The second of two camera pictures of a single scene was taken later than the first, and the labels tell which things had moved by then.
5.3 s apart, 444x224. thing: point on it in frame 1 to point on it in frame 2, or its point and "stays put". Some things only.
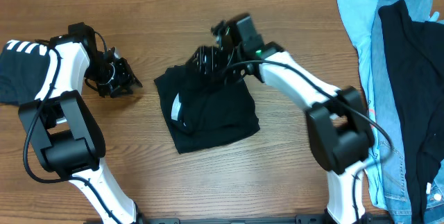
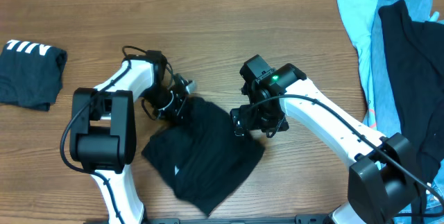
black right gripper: x=202 y=61 to x=241 y=123
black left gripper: x=127 y=77 to x=173 y=114
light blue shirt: x=357 y=7 stays put
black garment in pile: x=416 y=52 stays put
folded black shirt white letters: x=23 y=64 stays put
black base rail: x=268 y=220 stays put
